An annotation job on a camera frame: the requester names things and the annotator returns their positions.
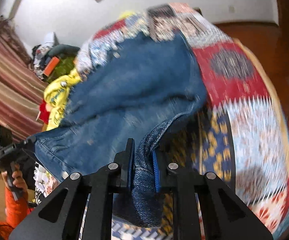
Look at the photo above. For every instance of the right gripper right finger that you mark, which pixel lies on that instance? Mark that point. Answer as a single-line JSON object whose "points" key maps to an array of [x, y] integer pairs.
{"points": [[204, 207]]}

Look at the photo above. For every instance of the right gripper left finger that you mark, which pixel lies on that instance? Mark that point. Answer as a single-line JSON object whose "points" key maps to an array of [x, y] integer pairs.
{"points": [[80, 207]]}

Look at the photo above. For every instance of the blue denim jacket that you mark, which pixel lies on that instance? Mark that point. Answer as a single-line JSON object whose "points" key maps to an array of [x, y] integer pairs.
{"points": [[145, 91]]}

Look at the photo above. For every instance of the orange sleeved left forearm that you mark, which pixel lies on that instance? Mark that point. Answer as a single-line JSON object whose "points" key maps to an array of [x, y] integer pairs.
{"points": [[16, 211]]}

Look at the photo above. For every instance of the left hand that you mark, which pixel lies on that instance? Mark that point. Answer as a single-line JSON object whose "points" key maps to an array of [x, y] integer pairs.
{"points": [[17, 175]]}

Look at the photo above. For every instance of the red plush item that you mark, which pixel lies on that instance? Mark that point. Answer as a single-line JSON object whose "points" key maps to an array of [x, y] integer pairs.
{"points": [[43, 113]]}

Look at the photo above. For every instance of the striped brown curtain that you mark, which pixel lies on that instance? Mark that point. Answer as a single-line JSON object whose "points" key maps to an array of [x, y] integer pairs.
{"points": [[21, 92]]}

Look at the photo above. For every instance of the patchwork patterned bedspread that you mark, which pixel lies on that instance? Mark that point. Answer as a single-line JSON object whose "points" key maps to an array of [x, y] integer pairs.
{"points": [[240, 132]]}

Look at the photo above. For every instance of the yellow printed garment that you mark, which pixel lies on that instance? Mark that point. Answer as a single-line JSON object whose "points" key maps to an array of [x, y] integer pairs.
{"points": [[56, 97]]}

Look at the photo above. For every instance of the orange box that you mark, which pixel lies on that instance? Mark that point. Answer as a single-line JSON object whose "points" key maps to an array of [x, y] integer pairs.
{"points": [[51, 66]]}

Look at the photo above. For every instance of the green patterned cloth pile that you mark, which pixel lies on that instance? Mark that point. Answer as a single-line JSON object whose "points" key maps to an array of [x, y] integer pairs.
{"points": [[63, 67]]}

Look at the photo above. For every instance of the dark grey plush item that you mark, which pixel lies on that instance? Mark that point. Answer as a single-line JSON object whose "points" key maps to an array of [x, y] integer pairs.
{"points": [[63, 49]]}

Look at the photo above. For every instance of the yellow curved headrest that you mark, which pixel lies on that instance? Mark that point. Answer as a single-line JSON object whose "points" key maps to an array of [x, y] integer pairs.
{"points": [[127, 14]]}

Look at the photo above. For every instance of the white wall socket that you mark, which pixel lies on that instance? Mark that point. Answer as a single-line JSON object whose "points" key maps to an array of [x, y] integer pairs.
{"points": [[231, 9]]}

